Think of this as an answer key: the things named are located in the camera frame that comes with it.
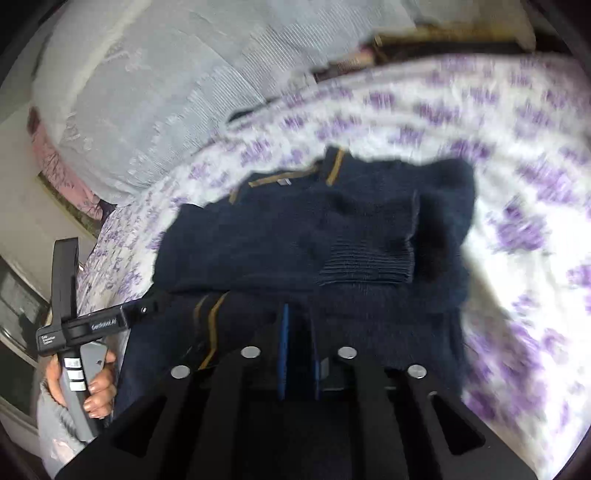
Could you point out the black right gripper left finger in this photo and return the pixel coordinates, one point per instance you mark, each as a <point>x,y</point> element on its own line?
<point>221,412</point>

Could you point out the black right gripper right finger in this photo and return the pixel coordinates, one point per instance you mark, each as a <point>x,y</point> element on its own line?
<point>390,406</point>

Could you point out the navy knit cardigan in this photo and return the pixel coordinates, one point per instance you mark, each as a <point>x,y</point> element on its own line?
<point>369,252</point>

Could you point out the grey striped sleeve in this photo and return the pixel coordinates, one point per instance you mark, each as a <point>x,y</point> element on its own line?
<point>58,439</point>

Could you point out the pink floral fabric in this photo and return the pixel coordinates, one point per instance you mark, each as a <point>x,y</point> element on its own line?
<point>59,175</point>

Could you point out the white lace pillow cover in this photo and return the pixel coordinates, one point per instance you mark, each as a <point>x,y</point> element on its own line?
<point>128,90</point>

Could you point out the purple floral bed sheet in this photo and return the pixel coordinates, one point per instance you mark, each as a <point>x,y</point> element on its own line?
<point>524,124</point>

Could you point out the brown patterned headboard bedding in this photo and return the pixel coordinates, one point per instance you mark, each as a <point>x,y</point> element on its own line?
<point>430,40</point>

